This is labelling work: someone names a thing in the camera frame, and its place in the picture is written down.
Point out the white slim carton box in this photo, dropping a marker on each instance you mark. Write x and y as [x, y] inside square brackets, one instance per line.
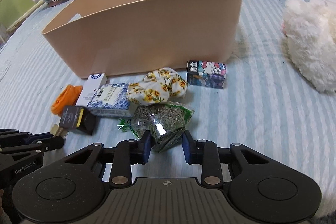
[91, 85]

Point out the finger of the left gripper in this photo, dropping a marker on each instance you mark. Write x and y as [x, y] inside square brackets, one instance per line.
[49, 144]
[27, 137]

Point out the yellow floral white scrunchie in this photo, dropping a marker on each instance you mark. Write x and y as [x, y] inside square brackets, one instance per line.
[157, 87]

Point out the white fluffy plush toy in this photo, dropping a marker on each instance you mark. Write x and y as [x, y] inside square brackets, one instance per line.
[309, 28]

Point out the blue white porcelain-print box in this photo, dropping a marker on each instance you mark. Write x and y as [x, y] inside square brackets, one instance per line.
[110, 101]

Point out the beige plastic storage bin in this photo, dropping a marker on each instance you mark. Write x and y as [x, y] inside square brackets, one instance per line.
[119, 37]

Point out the orange fabric scrunchie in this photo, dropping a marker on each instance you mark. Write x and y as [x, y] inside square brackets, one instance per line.
[67, 97]

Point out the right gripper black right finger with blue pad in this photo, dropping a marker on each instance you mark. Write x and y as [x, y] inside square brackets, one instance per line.
[239, 158]

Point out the small tan wooden item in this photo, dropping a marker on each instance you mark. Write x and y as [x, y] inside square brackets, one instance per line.
[56, 131]

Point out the green tea leaf bag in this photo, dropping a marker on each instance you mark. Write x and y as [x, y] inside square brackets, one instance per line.
[165, 121]

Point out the black yellow small box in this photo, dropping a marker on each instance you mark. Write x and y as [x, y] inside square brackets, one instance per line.
[77, 119]

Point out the Hello Kitty blind box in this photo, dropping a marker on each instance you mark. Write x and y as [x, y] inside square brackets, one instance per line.
[206, 74]

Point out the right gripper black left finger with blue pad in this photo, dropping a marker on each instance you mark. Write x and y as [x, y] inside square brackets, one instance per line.
[129, 152]

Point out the striped light blue bedsheet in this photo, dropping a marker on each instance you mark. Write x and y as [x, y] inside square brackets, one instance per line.
[266, 103]

